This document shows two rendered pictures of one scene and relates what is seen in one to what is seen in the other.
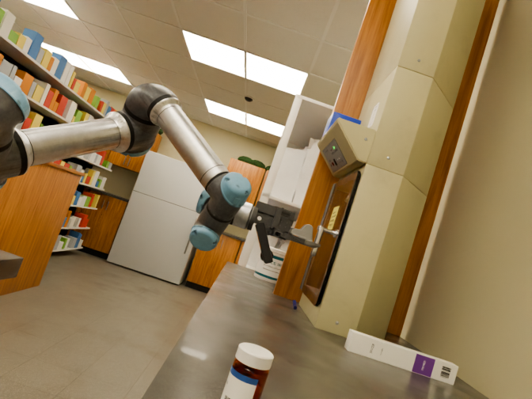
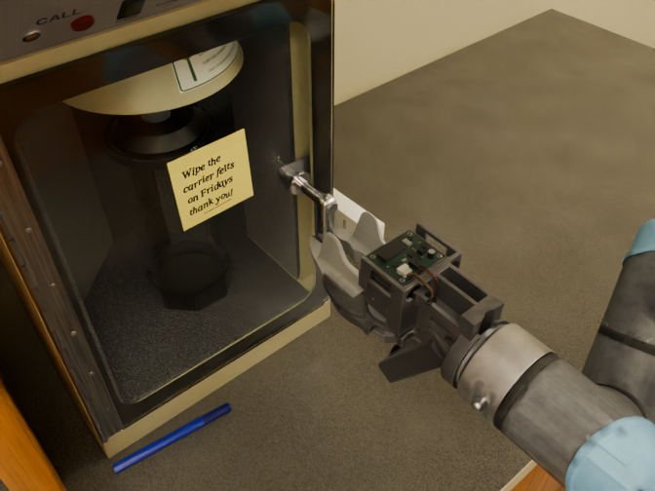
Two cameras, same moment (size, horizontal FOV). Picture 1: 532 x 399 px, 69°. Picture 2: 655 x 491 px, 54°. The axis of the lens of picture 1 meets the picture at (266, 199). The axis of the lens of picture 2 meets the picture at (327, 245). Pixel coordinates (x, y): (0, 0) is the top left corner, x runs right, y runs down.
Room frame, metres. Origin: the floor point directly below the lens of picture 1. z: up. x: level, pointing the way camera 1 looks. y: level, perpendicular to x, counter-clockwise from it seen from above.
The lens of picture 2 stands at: (1.40, 0.19, 1.60)
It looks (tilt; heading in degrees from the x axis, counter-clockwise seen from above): 44 degrees down; 231
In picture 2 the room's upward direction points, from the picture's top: straight up
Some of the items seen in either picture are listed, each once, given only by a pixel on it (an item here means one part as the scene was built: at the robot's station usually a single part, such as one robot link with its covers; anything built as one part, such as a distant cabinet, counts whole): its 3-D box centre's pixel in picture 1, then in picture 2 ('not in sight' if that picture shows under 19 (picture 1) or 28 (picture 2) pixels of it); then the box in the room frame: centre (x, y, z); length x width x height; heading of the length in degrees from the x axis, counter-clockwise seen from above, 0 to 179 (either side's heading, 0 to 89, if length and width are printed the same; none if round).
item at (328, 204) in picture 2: (322, 241); (316, 221); (1.11, -0.19, 1.17); 0.05 x 0.03 x 0.10; 91
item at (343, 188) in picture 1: (327, 236); (207, 234); (1.22, -0.22, 1.19); 0.30 x 0.01 x 0.40; 1
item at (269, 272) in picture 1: (271, 264); not in sight; (1.81, -0.12, 1.02); 0.13 x 0.13 x 0.15
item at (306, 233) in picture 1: (307, 234); (366, 236); (1.09, -0.14, 1.17); 0.09 x 0.03 x 0.06; 87
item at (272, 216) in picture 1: (271, 222); (429, 307); (1.11, -0.04, 1.17); 0.12 x 0.08 x 0.09; 91
